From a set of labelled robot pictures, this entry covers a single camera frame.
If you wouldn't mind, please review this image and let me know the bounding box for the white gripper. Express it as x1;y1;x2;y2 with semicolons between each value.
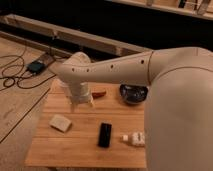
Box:
68;83;93;107

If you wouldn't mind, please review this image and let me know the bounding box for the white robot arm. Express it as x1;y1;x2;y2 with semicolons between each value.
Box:
57;47;213;171

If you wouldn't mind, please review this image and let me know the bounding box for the dark ceramic bowl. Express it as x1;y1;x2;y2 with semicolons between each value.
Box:
119;84;148;105

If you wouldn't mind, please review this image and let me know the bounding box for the red-brown small object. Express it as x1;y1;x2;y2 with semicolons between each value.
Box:
92;91;106;99

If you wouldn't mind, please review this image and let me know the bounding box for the white rectangular sponge block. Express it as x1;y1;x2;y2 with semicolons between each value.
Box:
49;115;72;132

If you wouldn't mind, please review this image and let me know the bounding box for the blue power adapter box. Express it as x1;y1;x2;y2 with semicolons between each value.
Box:
27;61;45;74

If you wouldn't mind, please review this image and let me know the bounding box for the white small bottle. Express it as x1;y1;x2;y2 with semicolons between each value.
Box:
122;132;145;147

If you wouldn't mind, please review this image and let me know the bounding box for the black floor cable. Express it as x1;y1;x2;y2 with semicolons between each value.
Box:
0;44;58;90

